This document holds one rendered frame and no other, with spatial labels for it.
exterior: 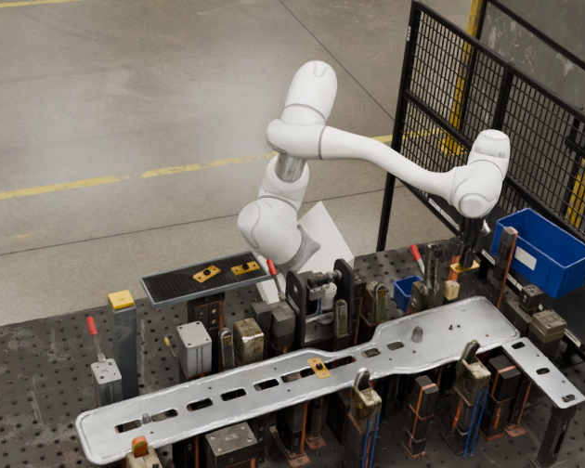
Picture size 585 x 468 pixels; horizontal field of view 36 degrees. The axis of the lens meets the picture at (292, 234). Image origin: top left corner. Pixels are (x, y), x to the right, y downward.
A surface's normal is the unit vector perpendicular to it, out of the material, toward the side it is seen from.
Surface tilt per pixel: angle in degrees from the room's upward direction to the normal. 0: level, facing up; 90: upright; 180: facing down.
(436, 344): 0
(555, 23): 93
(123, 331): 90
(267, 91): 0
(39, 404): 0
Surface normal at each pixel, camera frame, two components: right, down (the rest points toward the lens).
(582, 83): -0.93, 0.16
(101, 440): 0.06, -0.81
